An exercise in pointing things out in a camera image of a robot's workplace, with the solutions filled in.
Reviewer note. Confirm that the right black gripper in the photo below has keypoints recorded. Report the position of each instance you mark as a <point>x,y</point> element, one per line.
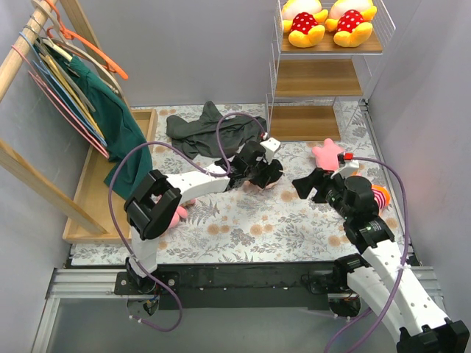
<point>320,187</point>

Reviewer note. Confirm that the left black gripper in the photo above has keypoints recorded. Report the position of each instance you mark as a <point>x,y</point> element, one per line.
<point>266,173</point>

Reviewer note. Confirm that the pink pig plush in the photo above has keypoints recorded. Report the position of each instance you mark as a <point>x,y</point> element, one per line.
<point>326,156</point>
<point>181,213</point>

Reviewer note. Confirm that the yellow frog plush big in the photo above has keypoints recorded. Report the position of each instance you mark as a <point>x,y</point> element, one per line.
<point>303,22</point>

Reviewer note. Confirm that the yellow frog plush small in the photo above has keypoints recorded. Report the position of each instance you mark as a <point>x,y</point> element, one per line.
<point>350,22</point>

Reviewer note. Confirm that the black-haired doll striped shirt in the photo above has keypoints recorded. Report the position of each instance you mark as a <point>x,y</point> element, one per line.
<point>272,178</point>

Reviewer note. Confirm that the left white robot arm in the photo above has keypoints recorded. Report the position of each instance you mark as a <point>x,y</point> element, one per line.
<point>150,209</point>

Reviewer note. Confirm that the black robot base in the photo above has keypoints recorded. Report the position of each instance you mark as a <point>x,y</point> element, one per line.
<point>319,285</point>

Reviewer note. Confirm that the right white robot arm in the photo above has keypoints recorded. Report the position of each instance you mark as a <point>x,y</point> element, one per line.
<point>376,272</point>

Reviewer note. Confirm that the floral table mat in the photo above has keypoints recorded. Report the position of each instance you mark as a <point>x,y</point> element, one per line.
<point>248,224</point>

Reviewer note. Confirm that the black-haired doll right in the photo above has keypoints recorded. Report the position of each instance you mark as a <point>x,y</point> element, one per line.
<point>382,197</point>

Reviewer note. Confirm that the dark grey cloth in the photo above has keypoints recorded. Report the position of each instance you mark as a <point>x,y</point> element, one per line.
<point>202,137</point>

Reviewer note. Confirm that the green shirt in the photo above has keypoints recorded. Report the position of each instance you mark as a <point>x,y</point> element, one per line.
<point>119,128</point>

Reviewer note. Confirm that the wooden clothes rack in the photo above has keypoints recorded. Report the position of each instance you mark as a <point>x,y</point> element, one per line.
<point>51,177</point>

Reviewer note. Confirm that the pink hanger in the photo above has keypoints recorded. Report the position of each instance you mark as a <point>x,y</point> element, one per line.
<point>62,108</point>

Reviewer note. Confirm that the beige hanger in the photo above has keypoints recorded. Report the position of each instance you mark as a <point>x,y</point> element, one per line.
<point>77,49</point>

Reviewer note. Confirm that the orange hanger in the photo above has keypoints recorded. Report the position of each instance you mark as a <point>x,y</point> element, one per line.
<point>82,31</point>

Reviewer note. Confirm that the blue hanger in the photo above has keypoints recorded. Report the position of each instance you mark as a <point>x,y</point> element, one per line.
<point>55,85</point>

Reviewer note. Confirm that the grey hanger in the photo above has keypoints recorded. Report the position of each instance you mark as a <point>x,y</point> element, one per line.
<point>54,48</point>

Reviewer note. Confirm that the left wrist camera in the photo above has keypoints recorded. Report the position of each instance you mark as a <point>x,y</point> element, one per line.
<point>271,146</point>

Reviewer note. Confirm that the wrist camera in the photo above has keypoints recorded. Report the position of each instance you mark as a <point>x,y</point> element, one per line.
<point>271,146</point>
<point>348,166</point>

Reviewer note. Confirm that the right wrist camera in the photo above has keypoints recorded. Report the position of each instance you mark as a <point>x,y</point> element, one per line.
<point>348,166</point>

